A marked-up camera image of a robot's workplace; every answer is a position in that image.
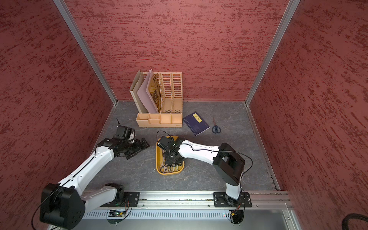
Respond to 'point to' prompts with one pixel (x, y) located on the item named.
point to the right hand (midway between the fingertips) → (172, 163)
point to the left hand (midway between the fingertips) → (143, 151)
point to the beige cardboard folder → (134, 90)
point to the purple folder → (144, 94)
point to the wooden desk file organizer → (166, 89)
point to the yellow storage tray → (160, 158)
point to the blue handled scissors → (215, 128)
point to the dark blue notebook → (196, 123)
